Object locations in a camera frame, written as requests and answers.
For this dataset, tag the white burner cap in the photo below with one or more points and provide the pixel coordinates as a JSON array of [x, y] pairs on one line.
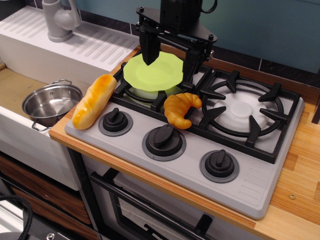
[[146, 93], [240, 106]]

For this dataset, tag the black right stove knob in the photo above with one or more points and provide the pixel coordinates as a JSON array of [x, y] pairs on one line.
[[219, 166]]

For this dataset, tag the black left burner grate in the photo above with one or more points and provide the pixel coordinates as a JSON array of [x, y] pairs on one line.
[[156, 109]]

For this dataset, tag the wooden drawer fronts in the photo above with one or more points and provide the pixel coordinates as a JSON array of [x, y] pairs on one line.
[[50, 200]]

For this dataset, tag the white right burner cap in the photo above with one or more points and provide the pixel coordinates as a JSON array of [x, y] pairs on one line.
[[240, 106]]

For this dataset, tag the black middle stove knob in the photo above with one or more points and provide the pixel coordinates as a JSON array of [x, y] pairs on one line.
[[164, 143]]

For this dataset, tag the black burner grate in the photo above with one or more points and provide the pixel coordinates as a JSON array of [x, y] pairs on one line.
[[283, 108], [156, 109]]

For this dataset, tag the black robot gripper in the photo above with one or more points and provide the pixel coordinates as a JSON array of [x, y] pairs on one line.
[[177, 22]]

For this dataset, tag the white left burner cap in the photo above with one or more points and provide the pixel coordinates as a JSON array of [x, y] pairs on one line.
[[146, 93]]

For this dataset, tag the toy bread loaf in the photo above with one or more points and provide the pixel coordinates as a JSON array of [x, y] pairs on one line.
[[94, 101]]

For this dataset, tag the light green plastic plate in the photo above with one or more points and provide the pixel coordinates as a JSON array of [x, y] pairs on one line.
[[163, 74]]

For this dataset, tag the black right burner grate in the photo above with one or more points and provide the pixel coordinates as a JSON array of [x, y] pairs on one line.
[[283, 108]]

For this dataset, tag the grey toy stove top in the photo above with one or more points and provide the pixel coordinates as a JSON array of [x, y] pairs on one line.
[[233, 152]]

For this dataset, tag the grey toy faucet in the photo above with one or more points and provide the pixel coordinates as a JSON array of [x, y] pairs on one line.
[[60, 22]]

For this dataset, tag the orange toy croissant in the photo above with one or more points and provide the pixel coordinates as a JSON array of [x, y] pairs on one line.
[[177, 106]]

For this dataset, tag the black left stove knob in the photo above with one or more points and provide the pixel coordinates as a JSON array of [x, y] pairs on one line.
[[115, 123]]

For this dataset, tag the white toy sink unit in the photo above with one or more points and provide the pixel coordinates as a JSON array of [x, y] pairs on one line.
[[31, 60]]

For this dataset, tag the black stove knob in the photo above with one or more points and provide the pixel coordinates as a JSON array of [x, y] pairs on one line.
[[115, 123], [164, 143], [219, 166]]

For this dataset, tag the toy oven door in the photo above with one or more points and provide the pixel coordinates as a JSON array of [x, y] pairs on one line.
[[140, 212]]

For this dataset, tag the small steel pot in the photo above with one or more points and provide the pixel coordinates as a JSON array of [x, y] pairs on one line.
[[48, 104]]

